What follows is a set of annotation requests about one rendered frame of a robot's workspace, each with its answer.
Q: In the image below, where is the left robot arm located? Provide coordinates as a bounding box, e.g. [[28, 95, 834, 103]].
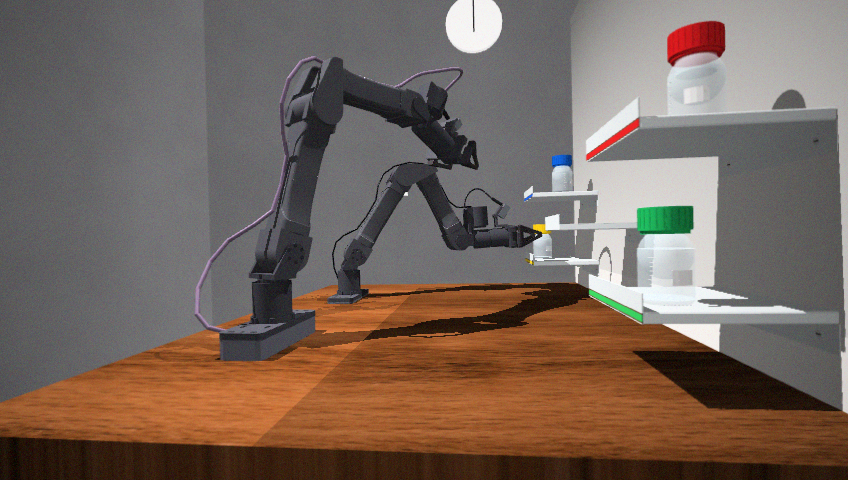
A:
[[327, 164, 491, 302]]

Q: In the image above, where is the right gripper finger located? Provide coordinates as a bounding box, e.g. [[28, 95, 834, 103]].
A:
[[461, 141, 479, 170], [427, 160, 452, 170]]

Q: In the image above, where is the translucent bottle with red cap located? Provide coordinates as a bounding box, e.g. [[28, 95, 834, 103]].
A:
[[667, 21, 727, 115]]

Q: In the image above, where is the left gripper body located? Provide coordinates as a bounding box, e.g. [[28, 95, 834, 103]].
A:
[[489, 206, 521, 248]]

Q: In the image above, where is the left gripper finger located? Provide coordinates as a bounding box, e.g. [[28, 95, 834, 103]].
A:
[[513, 226, 536, 241], [518, 225, 542, 248]]

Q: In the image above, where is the clear bottle with green cap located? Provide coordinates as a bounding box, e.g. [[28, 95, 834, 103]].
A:
[[637, 206, 696, 306]]

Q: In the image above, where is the white bottle with yellow cap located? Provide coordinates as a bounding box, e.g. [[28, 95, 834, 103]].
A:
[[533, 224, 552, 259]]

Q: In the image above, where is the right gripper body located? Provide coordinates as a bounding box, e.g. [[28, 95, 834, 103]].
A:
[[425, 118, 473, 164]]

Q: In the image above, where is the white bottle with blue cap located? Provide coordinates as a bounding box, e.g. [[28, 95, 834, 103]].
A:
[[552, 155, 573, 192]]

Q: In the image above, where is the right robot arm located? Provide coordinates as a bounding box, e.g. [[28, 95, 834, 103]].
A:
[[219, 57, 448, 341]]

